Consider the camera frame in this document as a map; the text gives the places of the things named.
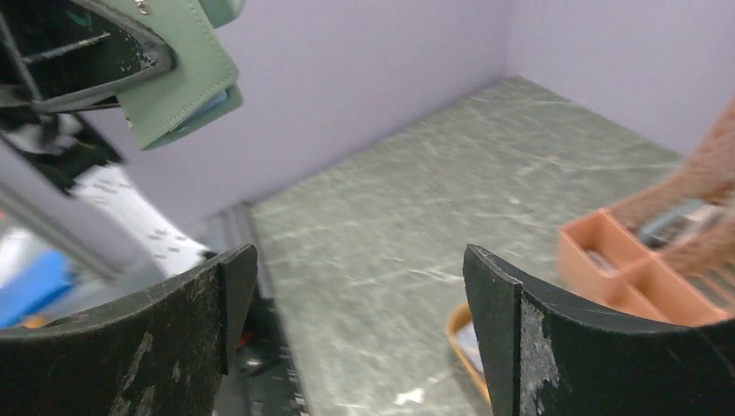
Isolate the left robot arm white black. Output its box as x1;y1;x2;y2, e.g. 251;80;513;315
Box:
1;1;212;277

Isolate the orange desk file organizer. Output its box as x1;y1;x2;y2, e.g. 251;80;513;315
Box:
556;97;735;328

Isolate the mint green card holder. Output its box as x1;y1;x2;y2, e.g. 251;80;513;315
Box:
107;0;244;150

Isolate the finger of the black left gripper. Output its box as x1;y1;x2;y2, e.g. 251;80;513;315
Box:
1;1;175;114

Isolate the silver credit card stack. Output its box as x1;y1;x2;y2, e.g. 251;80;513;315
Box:
455;321;484;375

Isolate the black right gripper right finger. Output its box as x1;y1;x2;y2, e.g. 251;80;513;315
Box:
463;244;734;416

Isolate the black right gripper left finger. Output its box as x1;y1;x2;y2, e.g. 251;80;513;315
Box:
1;244;257;416

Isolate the yellow oval tray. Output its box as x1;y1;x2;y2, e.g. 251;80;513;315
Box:
445;302;491;406

